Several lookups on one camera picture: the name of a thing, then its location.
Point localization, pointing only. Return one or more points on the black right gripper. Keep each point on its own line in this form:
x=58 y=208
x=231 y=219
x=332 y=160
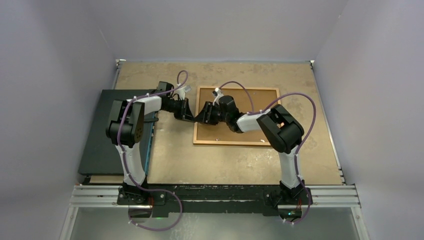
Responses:
x=204 y=117

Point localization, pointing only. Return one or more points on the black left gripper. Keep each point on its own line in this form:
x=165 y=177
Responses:
x=188 y=115

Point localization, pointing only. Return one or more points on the orange wooden picture frame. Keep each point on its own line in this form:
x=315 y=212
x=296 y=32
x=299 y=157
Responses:
x=232 y=143

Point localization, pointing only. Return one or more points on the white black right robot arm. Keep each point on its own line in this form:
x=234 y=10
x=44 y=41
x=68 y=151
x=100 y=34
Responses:
x=283 y=132

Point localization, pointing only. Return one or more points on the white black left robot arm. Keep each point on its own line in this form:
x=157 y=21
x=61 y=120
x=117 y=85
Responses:
x=126 y=123

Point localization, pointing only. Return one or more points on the dark box with blue edge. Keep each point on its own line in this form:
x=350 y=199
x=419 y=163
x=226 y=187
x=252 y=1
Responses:
x=100 y=157

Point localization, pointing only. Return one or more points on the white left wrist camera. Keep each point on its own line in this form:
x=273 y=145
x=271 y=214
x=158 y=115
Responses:
x=181 y=91

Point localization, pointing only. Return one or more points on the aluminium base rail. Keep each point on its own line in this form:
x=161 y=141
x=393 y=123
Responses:
x=319 y=196

